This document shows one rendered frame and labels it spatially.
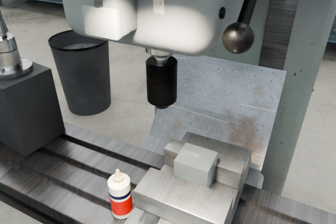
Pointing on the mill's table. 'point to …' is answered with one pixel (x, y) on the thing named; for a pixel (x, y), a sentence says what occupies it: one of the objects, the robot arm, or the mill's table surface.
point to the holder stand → (29, 107)
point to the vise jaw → (181, 199)
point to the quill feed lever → (244, 20)
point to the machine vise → (230, 168)
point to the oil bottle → (120, 195)
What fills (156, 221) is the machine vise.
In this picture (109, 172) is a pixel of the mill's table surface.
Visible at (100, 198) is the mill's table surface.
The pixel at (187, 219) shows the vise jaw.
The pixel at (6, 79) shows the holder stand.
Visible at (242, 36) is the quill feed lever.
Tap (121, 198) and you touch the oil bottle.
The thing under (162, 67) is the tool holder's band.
